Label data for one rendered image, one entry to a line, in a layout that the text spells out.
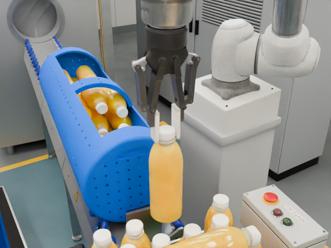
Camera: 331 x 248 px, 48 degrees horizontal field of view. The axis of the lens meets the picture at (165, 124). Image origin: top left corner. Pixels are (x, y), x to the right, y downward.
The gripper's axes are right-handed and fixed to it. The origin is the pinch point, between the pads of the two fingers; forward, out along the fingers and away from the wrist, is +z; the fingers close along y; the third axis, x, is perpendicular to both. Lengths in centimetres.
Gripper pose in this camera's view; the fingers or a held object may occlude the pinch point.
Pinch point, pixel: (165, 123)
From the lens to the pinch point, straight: 76.3
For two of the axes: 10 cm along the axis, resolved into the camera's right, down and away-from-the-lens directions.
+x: 3.8, 4.5, -8.1
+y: -9.2, 1.8, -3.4
